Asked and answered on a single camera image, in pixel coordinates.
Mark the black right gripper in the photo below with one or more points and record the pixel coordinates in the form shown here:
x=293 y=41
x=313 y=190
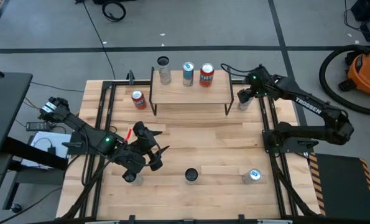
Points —
x=259 y=84

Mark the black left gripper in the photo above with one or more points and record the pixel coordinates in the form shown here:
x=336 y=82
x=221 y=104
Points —
x=141 y=149

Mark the Celsius Peach Vibe can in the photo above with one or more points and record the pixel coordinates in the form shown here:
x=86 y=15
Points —
x=244 y=105

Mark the Celsius Tropical Vibe can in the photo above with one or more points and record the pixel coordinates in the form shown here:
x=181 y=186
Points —
x=138 y=180

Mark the orange Fanta soda can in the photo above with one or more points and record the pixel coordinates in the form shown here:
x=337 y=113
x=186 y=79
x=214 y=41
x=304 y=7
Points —
x=206 y=77

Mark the Celsius can pink band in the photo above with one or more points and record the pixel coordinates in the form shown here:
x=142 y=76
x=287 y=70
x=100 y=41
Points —
x=191 y=175

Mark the blue silver Red Bull can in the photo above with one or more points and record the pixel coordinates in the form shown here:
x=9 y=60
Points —
x=253 y=175
x=188 y=76

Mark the white Celsius energy can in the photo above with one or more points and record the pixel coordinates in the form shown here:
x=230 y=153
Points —
x=164 y=74

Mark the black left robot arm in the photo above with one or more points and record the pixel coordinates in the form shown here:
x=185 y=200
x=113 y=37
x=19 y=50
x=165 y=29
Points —
x=88 y=133

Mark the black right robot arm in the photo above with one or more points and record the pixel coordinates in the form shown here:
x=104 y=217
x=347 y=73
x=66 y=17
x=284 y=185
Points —
x=309 y=105

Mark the wooden shelf black metal legs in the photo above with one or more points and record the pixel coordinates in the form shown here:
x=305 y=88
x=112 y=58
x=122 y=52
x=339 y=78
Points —
x=197 y=93

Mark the red tape tag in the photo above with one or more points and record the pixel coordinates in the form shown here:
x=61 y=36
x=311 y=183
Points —
x=128 y=136

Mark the red Fanta soda can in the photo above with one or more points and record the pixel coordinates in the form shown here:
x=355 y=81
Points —
x=139 y=101

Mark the orange shop vacuum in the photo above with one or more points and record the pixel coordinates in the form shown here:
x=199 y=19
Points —
x=322 y=76
x=366 y=73

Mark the white paper sheets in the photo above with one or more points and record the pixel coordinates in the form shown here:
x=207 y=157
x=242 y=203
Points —
x=43 y=140

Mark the black aluminium rig frame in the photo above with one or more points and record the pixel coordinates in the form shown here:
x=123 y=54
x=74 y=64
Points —
x=122 y=82

